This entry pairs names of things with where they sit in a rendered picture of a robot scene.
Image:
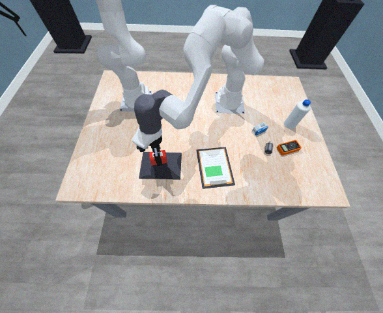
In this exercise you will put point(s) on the orange multimeter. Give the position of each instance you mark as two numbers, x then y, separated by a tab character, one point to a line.
288	147

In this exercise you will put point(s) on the white bottle with blue cap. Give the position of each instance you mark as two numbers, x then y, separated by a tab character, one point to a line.
298	113

